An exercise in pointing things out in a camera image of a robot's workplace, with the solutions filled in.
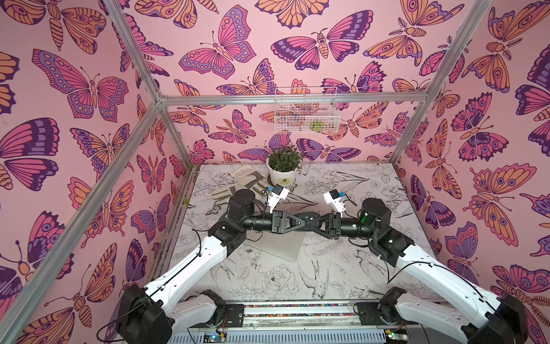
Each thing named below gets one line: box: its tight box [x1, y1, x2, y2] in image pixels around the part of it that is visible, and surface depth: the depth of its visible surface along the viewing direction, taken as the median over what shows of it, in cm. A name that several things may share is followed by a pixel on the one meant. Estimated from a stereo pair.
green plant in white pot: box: [266, 143, 303, 189], surface depth 101 cm
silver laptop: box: [242, 230, 306, 263], surface depth 91 cm
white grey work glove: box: [229, 164, 266, 190], surface depth 115 cm
